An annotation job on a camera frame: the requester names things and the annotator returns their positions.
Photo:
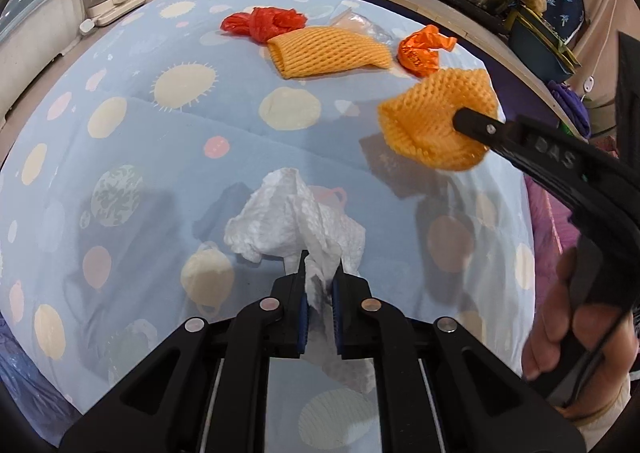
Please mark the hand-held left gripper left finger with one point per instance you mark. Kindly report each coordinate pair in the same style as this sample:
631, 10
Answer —
301, 320

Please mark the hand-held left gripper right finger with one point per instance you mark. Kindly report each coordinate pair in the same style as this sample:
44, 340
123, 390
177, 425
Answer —
336, 320

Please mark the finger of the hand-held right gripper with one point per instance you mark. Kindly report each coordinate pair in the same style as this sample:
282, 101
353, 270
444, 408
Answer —
480, 125

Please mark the orange foam fruit net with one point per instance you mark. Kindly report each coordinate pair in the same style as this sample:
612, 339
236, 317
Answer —
325, 50
430, 123

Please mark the white paper towel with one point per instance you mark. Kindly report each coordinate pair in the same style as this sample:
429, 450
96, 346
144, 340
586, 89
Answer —
300, 223

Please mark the person's right hand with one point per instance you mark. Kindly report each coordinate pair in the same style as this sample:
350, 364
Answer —
550, 333

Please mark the purple cloth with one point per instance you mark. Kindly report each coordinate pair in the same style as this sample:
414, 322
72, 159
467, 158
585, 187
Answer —
572, 108

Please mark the orange plastic wrapper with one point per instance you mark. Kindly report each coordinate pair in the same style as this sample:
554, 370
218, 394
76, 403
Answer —
420, 53

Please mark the dark blue basin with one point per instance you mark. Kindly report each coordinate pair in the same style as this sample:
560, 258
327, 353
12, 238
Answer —
540, 50

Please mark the clear plastic bag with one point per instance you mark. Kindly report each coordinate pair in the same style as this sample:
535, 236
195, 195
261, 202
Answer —
362, 28

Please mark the beige curtain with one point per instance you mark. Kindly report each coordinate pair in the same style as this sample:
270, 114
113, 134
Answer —
602, 8

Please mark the red plastic bag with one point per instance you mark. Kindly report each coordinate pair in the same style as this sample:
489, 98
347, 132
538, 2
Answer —
265, 23

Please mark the blue plastic bag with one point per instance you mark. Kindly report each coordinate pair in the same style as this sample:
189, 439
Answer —
30, 378

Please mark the white power plug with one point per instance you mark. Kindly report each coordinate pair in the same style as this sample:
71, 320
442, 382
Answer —
86, 27

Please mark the white lidded storage container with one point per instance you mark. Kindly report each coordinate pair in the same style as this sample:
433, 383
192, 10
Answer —
35, 33

